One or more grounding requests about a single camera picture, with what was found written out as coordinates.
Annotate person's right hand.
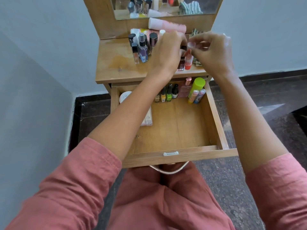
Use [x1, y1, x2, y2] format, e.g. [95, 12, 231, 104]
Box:
[188, 31, 237, 80]

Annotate person's left hand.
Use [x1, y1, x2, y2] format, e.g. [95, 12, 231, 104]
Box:
[146, 31, 187, 81]

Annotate dark maroon polish bottle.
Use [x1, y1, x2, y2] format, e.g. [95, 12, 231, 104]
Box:
[177, 45, 187, 72]

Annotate green striped cloth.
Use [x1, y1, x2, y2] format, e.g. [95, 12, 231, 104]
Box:
[191, 28, 205, 67]

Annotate cluster of small cosmetic bottles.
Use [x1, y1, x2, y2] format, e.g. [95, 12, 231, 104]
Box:
[128, 29, 166, 56]

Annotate blue printed spray bottle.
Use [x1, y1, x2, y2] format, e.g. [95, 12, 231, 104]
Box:
[137, 33, 149, 63]

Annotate clear cap tube orange base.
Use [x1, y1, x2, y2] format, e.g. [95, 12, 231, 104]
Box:
[184, 42, 196, 70]

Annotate clear spray bottle black cap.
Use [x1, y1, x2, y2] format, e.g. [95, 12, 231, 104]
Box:
[132, 44, 140, 65]

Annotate pink tube white cap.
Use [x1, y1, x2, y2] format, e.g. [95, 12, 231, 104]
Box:
[148, 17, 187, 34]

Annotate lime green bottle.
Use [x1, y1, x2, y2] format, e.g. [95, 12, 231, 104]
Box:
[188, 77, 206, 98]

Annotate pink tube yellow print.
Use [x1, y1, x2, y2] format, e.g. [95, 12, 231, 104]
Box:
[130, 28, 160, 38]

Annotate pink perfume bottle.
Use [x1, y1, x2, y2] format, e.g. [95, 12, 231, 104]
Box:
[178, 77, 192, 98]

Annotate lilac cap tube blue base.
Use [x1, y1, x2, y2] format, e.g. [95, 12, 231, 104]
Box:
[193, 88, 207, 104]

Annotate lilac cap tube yellow base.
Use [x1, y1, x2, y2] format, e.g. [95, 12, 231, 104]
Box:
[188, 90, 200, 104]

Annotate white round jar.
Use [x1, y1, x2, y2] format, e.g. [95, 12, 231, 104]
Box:
[119, 91, 132, 104]

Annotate clear box of beige tubes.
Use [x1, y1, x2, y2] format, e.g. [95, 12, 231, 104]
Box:
[140, 106, 153, 127]

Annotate wooden drawer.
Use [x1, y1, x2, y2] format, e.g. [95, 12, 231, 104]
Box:
[110, 75, 239, 168]

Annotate person's left forearm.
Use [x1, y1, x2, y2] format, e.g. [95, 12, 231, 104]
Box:
[87, 69, 173, 162]

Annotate person's right forearm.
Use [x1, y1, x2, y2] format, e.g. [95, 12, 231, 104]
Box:
[211, 72, 289, 174]

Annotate person's legs pink trousers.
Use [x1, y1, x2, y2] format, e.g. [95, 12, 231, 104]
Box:
[105, 163, 237, 230]

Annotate person's right pink sleeve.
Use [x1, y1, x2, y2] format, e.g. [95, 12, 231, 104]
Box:
[245, 152, 307, 230]

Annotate person's pink sleeve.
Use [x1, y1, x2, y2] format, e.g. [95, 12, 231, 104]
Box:
[245, 152, 307, 230]
[6, 137, 123, 230]

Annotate person's left pink sleeve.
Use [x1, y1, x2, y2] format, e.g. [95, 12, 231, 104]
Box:
[6, 137, 123, 230]

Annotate dressing table mirror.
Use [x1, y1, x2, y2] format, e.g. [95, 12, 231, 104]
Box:
[110, 0, 224, 21]

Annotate wooden dressing table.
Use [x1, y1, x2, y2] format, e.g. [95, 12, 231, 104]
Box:
[82, 0, 225, 94]

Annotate black furniture base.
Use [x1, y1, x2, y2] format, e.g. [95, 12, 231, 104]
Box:
[291, 105, 307, 137]

